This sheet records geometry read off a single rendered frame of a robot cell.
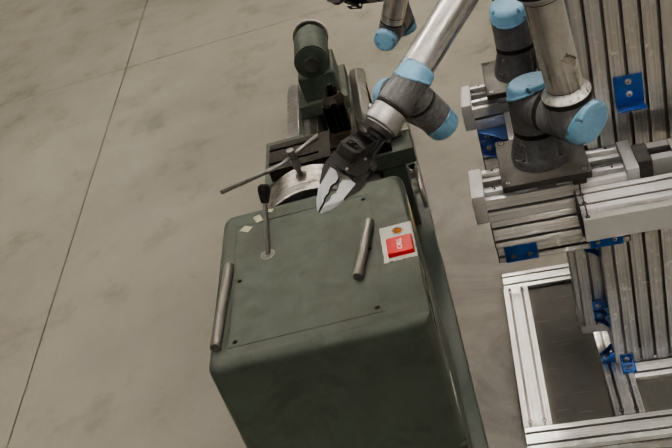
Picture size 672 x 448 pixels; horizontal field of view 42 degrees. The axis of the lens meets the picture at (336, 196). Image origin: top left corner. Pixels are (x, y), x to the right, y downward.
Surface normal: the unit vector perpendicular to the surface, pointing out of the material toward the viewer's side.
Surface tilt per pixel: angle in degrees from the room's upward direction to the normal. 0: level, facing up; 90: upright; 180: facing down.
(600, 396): 0
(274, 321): 0
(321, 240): 0
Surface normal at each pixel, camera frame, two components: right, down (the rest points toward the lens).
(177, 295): -0.27, -0.80
